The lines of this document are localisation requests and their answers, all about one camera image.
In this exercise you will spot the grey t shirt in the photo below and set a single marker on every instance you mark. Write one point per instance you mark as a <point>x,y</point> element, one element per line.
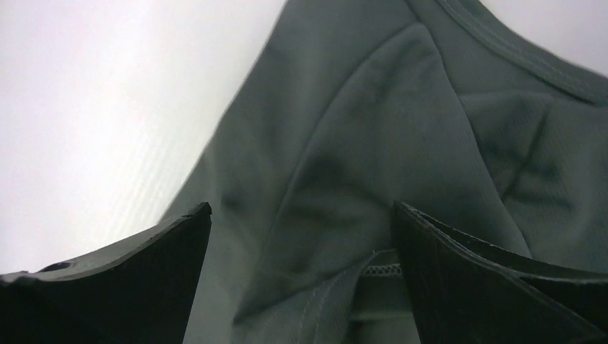
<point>354,105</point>

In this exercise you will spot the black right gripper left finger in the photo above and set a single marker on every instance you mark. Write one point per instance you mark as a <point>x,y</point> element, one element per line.
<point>138,290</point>

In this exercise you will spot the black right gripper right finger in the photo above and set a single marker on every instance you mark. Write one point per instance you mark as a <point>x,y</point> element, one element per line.
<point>465,290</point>

